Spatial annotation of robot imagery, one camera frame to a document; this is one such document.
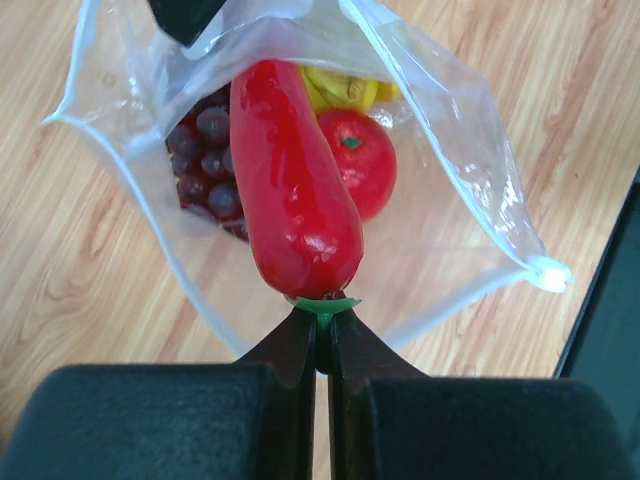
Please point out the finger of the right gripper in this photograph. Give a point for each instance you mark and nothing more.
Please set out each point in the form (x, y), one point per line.
(184, 20)

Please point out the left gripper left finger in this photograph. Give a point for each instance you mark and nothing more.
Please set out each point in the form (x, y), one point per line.
(249, 419)

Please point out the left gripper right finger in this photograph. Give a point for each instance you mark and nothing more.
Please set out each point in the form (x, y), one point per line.
(389, 420)

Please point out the clear zip top bag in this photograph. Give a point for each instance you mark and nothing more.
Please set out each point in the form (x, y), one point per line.
(455, 229)

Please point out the fake red chili pepper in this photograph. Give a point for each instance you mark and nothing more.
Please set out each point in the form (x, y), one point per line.
(304, 229)

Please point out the fake purple grapes in bag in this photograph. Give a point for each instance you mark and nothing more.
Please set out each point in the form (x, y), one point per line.
(201, 160)

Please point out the fake yellow banana bunch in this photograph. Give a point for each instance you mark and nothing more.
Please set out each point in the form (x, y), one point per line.
(331, 90)

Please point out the fake red apple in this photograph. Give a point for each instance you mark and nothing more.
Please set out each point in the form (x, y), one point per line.
(365, 156)

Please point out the black base mat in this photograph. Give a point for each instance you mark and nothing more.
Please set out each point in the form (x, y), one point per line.
(606, 330)

